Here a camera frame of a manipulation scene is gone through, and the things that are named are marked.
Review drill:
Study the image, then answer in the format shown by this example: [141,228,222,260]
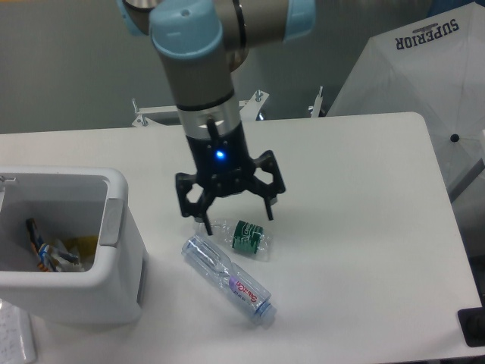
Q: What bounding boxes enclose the white Superior umbrella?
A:
[328,2,484,191]

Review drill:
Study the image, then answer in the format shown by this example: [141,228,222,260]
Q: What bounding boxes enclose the white plastic trash can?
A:
[1,165,148,324]

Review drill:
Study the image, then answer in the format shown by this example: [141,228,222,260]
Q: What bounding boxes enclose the black device at table edge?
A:
[458,307,484,347]

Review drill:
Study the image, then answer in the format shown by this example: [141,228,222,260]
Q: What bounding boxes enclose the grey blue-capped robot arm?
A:
[117,1,316,226]

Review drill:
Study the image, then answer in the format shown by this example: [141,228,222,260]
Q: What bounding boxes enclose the yellow and white wrapper trash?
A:
[43,236,98,272]

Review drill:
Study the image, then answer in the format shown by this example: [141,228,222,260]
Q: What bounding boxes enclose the white metal mounting frame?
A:
[130,85,325,128]

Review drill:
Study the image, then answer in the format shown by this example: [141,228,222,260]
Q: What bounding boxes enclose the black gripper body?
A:
[186,124,253,197]

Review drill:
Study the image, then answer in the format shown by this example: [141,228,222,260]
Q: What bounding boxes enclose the colourful snack wrapper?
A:
[25,218,52,271]

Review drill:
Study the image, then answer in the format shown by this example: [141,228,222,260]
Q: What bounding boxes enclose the clear bottle with purple label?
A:
[181,234,277,327]

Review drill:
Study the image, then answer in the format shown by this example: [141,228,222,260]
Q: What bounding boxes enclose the crushed bottle with green label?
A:
[195,218,274,262]

